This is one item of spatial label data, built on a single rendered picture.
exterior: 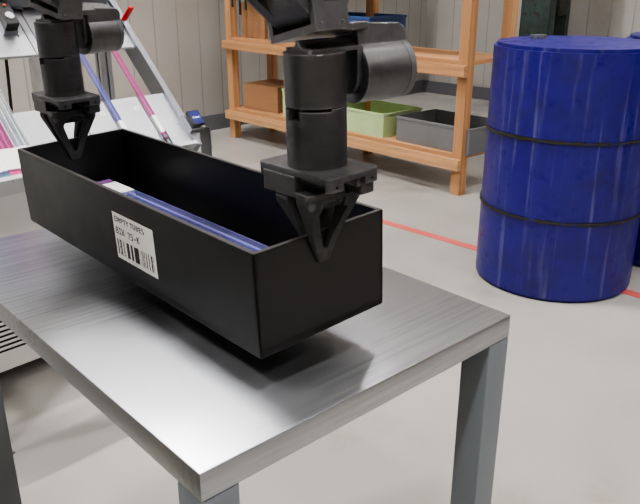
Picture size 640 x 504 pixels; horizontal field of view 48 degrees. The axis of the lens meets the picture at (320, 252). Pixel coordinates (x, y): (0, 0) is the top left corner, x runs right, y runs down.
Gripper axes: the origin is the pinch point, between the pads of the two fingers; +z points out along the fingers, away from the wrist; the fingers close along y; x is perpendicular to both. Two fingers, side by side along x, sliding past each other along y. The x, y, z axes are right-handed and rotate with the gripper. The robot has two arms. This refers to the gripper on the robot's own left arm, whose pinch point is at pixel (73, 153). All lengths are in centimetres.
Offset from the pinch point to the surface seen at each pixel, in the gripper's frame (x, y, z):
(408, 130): -281, 179, 71
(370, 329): -10, -54, 13
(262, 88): -281, 321, 63
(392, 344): -9, -59, 13
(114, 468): -16, 42, 94
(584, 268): -196, 15, 83
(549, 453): -105, -29, 96
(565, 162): -189, 24, 43
